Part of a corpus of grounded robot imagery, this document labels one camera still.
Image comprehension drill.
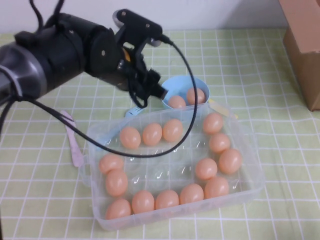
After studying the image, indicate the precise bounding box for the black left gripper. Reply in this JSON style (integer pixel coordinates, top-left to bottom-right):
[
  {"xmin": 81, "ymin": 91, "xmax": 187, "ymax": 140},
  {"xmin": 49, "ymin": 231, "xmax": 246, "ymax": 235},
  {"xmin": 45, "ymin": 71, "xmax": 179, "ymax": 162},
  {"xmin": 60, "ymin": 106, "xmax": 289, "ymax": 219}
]
[{"xmin": 84, "ymin": 24, "xmax": 168, "ymax": 109}]

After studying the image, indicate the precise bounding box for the transparent plastic egg box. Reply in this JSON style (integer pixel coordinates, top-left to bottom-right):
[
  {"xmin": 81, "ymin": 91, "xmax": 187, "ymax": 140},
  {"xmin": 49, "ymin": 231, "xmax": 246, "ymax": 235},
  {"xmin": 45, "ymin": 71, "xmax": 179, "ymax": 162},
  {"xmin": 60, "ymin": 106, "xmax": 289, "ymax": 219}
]
[{"xmin": 79, "ymin": 101, "xmax": 266, "ymax": 231}]

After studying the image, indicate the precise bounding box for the orange plastic egg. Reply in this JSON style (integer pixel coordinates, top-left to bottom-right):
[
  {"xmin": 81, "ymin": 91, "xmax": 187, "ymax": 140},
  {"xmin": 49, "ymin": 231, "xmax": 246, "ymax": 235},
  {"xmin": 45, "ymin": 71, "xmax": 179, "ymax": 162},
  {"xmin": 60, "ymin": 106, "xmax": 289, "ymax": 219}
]
[
  {"xmin": 142, "ymin": 122, "xmax": 163, "ymax": 147},
  {"xmin": 131, "ymin": 189, "xmax": 156, "ymax": 215},
  {"xmin": 167, "ymin": 95, "xmax": 187, "ymax": 109},
  {"xmin": 154, "ymin": 189, "xmax": 180, "ymax": 210},
  {"xmin": 104, "ymin": 198, "xmax": 132, "ymax": 220},
  {"xmin": 204, "ymin": 176, "xmax": 230, "ymax": 200},
  {"xmin": 186, "ymin": 87, "xmax": 206, "ymax": 105},
  {"xmin": 119, "ymin": 126, "xmax": 142, "ymax": 150},
  {"xmin": 194, "ymin": 157, "xmax": 219, "ymax": 181},
  {"xmin": 218, "ymin": 148, "xmax": 243, "ymax": 175},
  {"xmin": 162, "ymin": 118, "xmax": 184, "ymax": 143},
  {"xmin": 105, "ymin": 169, "xmax": 129, "ymax": 197},
  {"xmin": 202, "ymin": 112, "xmax": 224, "ymax": 135},
  {"xmin": 98, "ymin": 153, "xmax": 125, "ymax": 175},
  {"xmin": 179, "ymin": 183, "xmax": 205, "ymax": 205},
  {"xmin": 208, "ymin": 132, "xmax": 231, "ymax": 154}
]

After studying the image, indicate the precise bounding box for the brown cardboard box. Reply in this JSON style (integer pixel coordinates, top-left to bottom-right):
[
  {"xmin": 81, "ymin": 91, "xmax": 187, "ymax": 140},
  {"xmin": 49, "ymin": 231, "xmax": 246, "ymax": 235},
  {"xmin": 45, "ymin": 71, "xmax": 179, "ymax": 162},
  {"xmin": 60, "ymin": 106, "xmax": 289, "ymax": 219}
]
[{"xmin": 277, "ymin": 0, "xmax": 320, "ymax": 113}]

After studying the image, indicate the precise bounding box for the light blue plastic fork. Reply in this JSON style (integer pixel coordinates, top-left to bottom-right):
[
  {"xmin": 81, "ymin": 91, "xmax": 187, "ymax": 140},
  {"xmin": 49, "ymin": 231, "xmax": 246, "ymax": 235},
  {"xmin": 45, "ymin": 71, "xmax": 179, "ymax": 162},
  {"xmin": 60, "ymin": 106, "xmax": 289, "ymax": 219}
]
[{"xmin": 94, "ymin": 106, "xmax": 143, "ymax": 152}]

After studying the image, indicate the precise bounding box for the light blue plastic bowl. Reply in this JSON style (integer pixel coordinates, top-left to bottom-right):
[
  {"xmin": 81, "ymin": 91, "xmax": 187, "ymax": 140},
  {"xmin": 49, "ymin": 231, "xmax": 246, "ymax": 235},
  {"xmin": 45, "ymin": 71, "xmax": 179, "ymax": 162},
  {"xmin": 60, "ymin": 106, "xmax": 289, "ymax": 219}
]
[{"xmin": 159, "ymin": 76, "xmax": 210, "ymax": 111}]

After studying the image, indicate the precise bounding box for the yellow plastic knife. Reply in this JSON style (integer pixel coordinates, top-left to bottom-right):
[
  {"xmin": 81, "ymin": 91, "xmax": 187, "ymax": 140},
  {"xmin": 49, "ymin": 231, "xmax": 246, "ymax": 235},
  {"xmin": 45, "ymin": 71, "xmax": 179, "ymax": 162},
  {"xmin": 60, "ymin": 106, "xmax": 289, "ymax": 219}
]
[{"xmin": 208, "ymin": 98, "xmax": 238, "ymax": 120}]

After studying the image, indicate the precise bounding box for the lilac plastic knife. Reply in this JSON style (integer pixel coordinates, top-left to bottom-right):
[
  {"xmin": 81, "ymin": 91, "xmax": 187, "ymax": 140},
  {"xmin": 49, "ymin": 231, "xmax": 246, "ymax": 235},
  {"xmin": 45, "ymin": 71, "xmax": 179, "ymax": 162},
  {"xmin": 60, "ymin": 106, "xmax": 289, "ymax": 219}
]
[{"xmin": 61, "ymin": 110, "xmax": 83, "ymax": 168}]

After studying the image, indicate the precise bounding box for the green checked tablecloth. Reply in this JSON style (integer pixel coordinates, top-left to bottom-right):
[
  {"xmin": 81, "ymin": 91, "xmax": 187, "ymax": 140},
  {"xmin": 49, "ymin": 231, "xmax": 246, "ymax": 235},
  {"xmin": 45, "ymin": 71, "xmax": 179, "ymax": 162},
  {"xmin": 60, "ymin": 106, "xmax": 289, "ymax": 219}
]
[{"xmin": 0, "ymin": 29, "xmax": 320, "ymax": 240}]

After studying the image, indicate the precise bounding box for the black camera cable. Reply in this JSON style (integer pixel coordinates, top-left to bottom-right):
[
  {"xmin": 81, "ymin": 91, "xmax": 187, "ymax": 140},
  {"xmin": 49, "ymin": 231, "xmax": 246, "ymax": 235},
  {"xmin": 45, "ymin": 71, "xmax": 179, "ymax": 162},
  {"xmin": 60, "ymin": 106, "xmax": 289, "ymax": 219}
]
[{"xmin": 0, "ymin": 34, "xmax": 198, "ymax": 159}]

